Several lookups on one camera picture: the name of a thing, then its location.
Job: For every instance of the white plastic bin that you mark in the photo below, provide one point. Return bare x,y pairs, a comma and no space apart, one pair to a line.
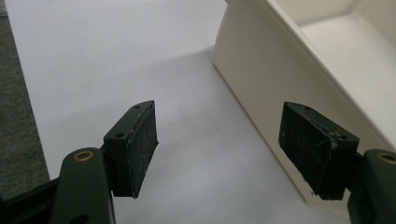
255,68

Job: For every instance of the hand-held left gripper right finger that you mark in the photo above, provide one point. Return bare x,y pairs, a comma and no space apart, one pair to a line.
314,146

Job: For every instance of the white table cover sheet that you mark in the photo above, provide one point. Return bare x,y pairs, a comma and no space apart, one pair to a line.
118,62

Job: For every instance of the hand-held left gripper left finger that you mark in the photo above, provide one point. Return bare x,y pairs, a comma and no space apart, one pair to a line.
130,149

